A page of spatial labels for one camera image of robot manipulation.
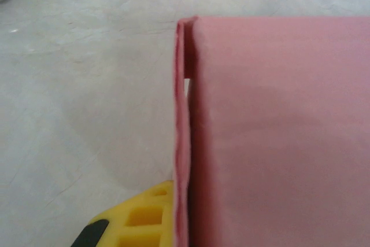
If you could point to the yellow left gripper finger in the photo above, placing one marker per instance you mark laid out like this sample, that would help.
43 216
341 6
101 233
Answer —
144 218

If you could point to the pink paper box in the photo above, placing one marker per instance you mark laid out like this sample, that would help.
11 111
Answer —
274 131

